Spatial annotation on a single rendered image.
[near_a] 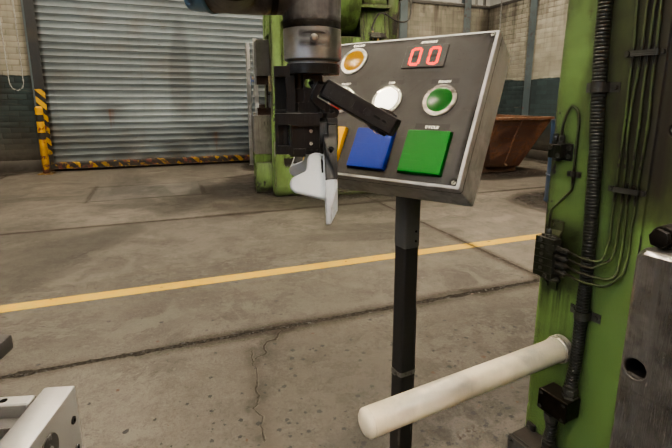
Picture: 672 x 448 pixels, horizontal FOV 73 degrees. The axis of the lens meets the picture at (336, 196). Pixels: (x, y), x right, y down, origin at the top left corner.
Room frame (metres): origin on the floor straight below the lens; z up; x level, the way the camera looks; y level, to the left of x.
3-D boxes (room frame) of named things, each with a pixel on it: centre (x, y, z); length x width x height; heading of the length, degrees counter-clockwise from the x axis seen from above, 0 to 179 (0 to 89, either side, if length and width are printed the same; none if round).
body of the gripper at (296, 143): (0.62, 0.04, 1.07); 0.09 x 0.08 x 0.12; 96
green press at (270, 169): (5.76, -0.04, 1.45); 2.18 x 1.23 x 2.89; 111
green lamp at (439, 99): (0.76, -0.17, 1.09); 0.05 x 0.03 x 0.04; 28
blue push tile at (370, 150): (0.78, -0.06, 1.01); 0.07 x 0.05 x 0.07; 53
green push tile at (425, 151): (0.72, -0.14, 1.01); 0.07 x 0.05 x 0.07; 53
